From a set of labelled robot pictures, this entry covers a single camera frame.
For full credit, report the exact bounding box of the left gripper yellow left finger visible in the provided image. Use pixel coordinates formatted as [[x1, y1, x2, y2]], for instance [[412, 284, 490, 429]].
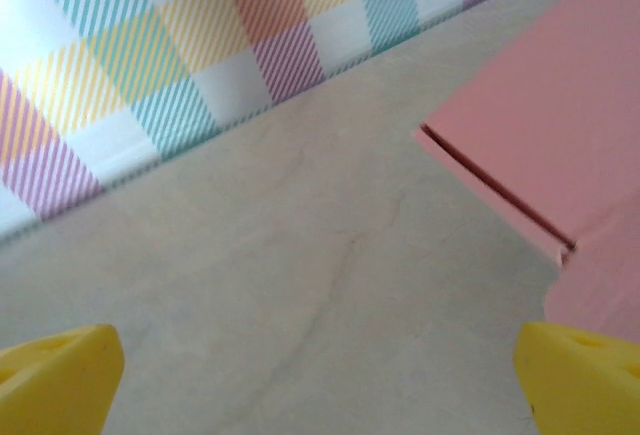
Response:
[[0, 323, 126, 435]]

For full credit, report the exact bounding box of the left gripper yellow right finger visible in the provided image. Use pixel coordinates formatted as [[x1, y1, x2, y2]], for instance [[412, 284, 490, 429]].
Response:
[[514, 320, 640, 435]]

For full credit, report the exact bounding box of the pink paper box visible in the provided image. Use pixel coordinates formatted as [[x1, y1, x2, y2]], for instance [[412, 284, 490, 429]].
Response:
[[414, 0, 640, 346]]

